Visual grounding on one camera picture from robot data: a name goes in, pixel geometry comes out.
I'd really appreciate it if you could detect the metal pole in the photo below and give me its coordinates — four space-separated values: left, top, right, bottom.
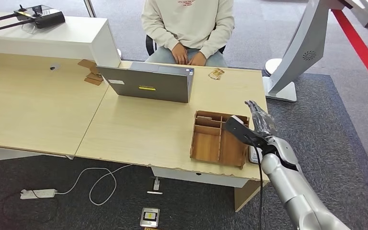
84 0 97 18

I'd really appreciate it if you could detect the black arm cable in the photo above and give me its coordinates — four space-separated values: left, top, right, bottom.
244 135 264 230

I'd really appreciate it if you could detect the person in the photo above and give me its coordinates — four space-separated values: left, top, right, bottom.
141 0 235 68

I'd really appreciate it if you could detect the black floor cable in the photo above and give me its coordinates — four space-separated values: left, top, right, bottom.
0 190 59 224

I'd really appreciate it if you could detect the wooden desk leg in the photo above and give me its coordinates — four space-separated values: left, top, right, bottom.
233 179 269 213

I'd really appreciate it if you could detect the white under-desk panel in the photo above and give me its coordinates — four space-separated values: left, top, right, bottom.
150 166 250 188

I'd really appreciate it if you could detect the brown cardboard piece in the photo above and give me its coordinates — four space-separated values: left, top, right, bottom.
77 59 97 69
84 72 104 86

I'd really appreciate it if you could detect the white power cable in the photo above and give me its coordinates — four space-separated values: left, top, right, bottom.
55 163 134 207

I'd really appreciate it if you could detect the white plug adapter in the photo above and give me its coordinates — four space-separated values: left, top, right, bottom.
147 177 163 195

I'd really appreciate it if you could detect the person's left hand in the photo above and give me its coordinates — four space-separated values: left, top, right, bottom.
187 51 207 67

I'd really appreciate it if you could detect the silver kiosk stand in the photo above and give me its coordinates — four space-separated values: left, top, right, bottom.
263 0 367 103

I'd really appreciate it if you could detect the black office chair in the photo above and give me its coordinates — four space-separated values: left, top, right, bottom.
145 34 228 57

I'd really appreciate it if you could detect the silver box with yellow label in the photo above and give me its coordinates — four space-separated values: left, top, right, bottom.
139 207 161 228

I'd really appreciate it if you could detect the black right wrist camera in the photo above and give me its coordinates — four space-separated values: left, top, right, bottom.
224 115 267 150

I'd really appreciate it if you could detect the white power strip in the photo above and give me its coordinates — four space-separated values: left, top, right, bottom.
20 189 58 200

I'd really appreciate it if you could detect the grey laptop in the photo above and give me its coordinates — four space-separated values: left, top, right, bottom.
96 62 195 104

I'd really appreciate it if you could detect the wooden organizer tray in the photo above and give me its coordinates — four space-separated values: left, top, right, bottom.
189 110 250 170

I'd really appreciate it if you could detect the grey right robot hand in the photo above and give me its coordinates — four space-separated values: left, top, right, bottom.
244 100 278 137

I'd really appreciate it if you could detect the black remote controller with antennas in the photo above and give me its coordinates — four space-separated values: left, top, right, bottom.
0 4 66 32

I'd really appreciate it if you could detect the person's right hand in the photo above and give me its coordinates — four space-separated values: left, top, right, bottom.
171 43 189 65

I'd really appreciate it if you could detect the white desk side panel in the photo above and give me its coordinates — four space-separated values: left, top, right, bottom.
0 147 75 163

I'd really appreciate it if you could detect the white reception counter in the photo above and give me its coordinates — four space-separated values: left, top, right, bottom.
0 11 122 68

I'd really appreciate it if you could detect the white card reader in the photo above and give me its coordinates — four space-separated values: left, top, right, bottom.
248 144 264 165

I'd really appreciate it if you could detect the clear plastic stand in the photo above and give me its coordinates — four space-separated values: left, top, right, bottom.
21 23 37 35

